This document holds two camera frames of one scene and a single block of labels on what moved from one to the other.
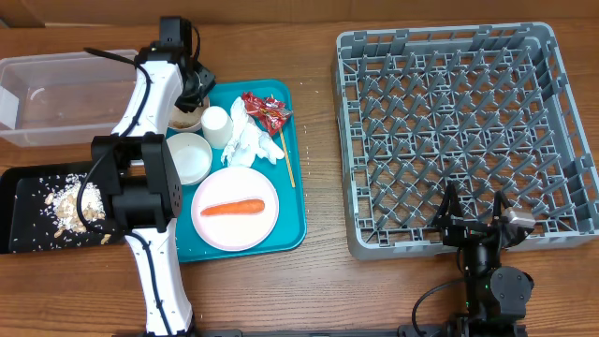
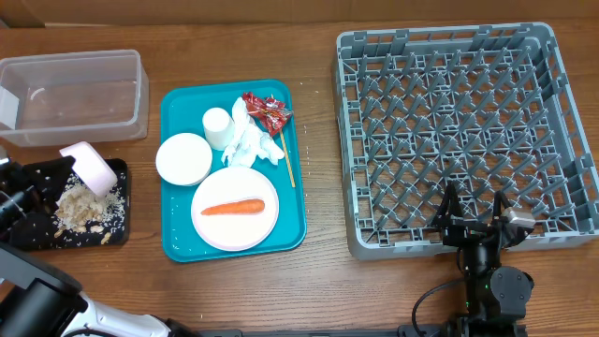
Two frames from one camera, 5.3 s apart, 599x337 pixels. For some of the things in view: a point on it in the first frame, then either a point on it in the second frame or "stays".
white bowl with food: x=192 y=156 stays
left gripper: x=191 y=102 -> x=31 y=178
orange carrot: x=254 y=206 stays
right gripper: x=464 y=229 stays
